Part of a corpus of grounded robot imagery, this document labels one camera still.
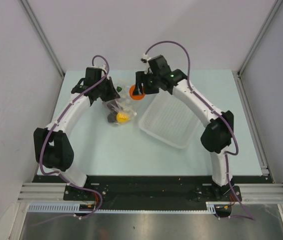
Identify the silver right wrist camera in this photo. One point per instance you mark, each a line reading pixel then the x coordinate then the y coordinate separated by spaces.
pixel 144 59

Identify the dark purple fake grapes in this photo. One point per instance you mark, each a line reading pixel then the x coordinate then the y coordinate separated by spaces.
pixel 112 106

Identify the aluminium front frame rail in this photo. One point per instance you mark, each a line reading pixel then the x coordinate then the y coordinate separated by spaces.
pixel 54 193

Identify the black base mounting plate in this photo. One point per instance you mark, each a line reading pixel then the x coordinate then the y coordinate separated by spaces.
pixel 198 188

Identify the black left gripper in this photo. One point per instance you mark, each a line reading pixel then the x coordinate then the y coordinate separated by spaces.
pixel 113 94

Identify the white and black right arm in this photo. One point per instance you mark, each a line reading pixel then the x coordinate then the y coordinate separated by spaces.
pixel 218 125

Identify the white slotted cable duct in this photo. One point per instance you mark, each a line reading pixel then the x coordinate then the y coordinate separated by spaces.
pixel 77 208

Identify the yellow fake fruit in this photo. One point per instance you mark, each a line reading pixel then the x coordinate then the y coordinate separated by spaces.
pixel 122 117

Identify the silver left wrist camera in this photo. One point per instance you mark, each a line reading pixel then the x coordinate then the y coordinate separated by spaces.
pixel 103 67

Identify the dark round fake fruit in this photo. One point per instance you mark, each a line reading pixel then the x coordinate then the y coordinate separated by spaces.
pixel 112 118

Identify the white perforated plastic basket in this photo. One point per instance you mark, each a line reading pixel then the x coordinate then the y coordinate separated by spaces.
pixel 169 120

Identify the aluminium corner post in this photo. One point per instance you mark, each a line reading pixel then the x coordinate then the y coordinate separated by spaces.
pixel 260 35
pixel 30 14

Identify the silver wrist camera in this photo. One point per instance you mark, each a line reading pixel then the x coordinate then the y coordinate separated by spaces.
pixel 144 59
pixel 103 67

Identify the clear zip top bag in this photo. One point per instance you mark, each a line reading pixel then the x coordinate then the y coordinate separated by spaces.
pixel 125 102

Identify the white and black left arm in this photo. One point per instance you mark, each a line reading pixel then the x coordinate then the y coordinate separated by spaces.
pixel 53 149

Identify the green fake vegetable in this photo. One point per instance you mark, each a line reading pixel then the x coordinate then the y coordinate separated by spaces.
pixel 118 88

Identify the aluminium right corner post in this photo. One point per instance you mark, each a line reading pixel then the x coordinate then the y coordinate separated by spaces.
pixel 260 35

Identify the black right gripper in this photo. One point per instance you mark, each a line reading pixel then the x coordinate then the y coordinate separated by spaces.
pixel 141 78

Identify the aluminium left corner post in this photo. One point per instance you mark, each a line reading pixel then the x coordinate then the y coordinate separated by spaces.
pixel 30 14

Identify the orange fake fruit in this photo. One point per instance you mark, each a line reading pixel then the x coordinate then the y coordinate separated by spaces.
pixel 135 94

